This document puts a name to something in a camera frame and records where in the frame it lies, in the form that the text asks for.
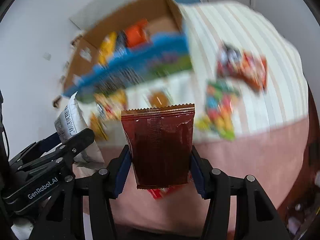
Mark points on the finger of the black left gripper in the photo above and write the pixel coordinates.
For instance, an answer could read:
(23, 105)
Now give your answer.
(49, 149)

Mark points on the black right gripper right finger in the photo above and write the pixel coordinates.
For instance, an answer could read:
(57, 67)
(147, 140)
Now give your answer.
(256, 216)

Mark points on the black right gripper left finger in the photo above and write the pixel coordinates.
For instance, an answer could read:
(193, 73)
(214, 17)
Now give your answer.
(62, 217)

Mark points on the white snack packet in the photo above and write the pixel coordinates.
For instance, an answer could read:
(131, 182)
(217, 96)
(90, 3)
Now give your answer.
(69, 123)

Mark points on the dark red snack packet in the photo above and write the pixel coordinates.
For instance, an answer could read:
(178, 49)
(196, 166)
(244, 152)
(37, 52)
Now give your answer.
(160, 142)

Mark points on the yellow black noodle multipack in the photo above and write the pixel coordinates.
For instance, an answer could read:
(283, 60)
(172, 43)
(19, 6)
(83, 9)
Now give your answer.
(113, 46)

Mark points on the colourful candy ball bag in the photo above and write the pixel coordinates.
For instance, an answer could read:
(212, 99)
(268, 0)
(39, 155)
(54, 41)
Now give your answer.
(218, 109)

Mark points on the orange snack packet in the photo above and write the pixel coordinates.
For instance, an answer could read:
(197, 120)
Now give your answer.
(136, 34)

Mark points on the yellow chip bag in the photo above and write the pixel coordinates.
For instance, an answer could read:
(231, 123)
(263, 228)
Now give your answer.
(97, 128)

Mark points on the yellow panda snack bag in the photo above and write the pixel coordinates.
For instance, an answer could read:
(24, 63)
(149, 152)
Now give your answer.
(112, 105)

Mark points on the brown jelly cup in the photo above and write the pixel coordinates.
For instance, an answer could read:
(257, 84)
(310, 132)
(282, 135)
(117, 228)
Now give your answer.
(159, 98)

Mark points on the cardboard box with blue print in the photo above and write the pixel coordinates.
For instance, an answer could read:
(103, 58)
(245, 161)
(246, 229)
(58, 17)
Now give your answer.
(164, 54)

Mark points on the orange black snack bag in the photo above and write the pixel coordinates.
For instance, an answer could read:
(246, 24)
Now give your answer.
(243, 65)

